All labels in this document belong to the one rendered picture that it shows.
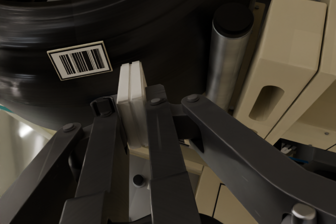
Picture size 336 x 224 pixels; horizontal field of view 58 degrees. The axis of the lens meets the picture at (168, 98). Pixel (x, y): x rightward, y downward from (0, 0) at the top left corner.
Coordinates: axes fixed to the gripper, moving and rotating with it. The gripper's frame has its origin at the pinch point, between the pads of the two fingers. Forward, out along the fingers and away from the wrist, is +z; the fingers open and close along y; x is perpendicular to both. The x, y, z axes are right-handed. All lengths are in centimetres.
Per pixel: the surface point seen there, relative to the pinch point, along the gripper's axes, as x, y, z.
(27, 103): -5.6, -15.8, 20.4
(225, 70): -6.8, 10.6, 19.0
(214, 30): -0.4, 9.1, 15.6
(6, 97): -4.3, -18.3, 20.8
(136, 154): -45, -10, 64
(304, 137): -36, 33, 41
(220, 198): -54, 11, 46
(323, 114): -29, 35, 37
